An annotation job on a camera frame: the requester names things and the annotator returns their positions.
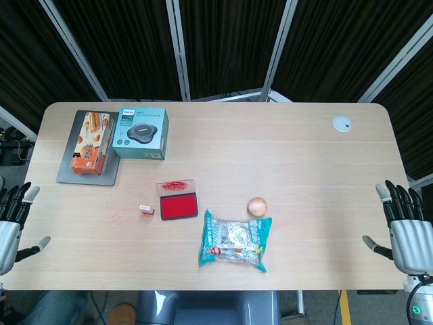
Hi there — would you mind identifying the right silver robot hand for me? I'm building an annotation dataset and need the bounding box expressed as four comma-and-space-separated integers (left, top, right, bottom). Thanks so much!
362, 179, 433, 274

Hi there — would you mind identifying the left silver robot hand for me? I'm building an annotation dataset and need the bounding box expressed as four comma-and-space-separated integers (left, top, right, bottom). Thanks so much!
0, 181, 51, 276

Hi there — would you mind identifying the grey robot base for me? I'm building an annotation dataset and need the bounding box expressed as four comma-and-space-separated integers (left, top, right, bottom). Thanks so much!
137, 290, 281, 325

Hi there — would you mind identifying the red ink pad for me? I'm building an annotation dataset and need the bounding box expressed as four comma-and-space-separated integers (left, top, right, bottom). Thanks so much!
156, 179, 199, 221

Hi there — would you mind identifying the person leg in jeans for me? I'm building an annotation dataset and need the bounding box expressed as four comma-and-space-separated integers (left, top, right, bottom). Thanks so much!
18, 290, 89, 325

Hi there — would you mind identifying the dark background equipment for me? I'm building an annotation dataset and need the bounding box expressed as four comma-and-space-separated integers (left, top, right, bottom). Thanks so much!
0, 125, 37, 167

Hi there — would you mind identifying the flat grey board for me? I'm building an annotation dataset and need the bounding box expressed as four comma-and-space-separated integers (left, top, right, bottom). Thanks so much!
55, 110, 122, 187

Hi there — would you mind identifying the orange biscuit box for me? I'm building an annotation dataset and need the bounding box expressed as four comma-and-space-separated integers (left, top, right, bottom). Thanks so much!
70, 112, 114, 177

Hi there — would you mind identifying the brown shoe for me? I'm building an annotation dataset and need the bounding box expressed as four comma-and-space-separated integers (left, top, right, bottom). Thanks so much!
108, 303, 137, 325

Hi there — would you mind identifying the black fabric partition panel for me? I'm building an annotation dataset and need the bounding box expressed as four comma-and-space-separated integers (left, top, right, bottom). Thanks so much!
357, 13, 433, 190
0, 0, 109, 136
39, 0, 191, 102
165, 0, 296, 102
262, 0, 433, 103

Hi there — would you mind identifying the pinkish brown egg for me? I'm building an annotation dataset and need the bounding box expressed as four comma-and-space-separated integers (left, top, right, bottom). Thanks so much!
248, 196, 269, 217

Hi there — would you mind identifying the teal speaker box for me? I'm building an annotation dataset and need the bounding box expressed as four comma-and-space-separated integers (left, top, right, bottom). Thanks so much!
112, 107, 170, 160

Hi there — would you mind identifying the teal snack bag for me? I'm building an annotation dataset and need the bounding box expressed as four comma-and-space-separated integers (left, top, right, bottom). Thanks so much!
198, 209, 273, 274

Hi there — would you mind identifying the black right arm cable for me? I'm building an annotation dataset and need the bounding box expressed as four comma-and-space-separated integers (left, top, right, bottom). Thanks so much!
405, 274, 431, 307

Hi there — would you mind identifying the blue floor cable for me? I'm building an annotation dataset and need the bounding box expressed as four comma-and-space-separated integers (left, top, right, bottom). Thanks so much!
332, 290, 343, 325

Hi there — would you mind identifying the white cable grommet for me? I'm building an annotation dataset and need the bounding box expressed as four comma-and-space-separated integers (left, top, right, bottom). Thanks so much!
332, 115, 352, 133

